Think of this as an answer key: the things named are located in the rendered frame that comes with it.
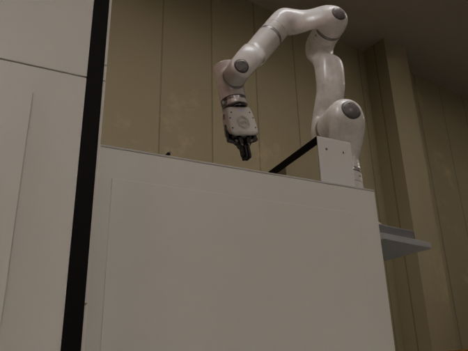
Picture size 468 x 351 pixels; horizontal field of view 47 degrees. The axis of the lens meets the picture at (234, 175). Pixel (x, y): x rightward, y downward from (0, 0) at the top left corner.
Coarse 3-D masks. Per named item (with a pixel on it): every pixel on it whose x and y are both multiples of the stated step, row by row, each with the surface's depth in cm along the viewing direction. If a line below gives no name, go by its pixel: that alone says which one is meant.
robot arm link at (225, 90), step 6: (228, 60) 172; (216, 66) 173; (222, 66) 171; (216, 72) 173; (222, 72) 170; (216, 78) 173; (222, 78) 169; (222, 84) 170; (228, 84) 168; (222, 90) 170; (228, 90) 169; (234, 90) 169; (240, 90) 170; (222, 96) 170
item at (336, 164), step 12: (324, 144) 122; (336, 144) 123; (348, 144) 125; (324, 156) 120; (336, 156) 122; (348, 156) 124; (324, 168) 119; (336, 168) 121; (348, 168) 122; (324, 180) 118; (336, 180) 119; (348, 180) 121
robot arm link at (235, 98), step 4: (228, 96) 168; (232, 96) 168; (236, 96) 168; (240, 96) 169; (244, 96) 170; (224, 100) 169; (228, 100) 168; (232, 100) 168; (236, 100) 168; (240, 100) 168; (244, 100) 169; (224, 104) 170; (228, 104) 169; (232, 104) 169; (224, 108) 171
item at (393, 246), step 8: (384, 240) 146; (392, 240) 147; (400, 240) 149; (408, 240) 151; (416, 240) 153; (384, 248) 154; (392, 248) 154; (400, 248) 155; (408, 248) 155; (416, 248) 155; (424, 248) 155; (384, 256) 164; (392, 256) 164; (400, 256) 164
